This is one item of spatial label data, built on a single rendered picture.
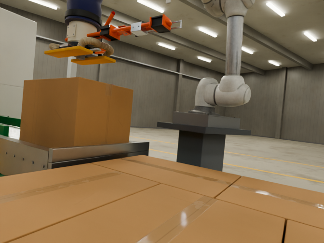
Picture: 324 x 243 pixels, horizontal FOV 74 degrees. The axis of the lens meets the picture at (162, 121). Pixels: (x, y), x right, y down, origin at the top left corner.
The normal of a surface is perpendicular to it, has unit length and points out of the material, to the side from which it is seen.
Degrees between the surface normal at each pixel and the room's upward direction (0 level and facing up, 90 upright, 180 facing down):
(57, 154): 90
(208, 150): 90
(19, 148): 90
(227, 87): 97
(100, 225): 0
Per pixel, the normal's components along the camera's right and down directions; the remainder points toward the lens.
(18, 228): 0.09, -1.00
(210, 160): 0.60, 0.07
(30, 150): -0.54, -0.04
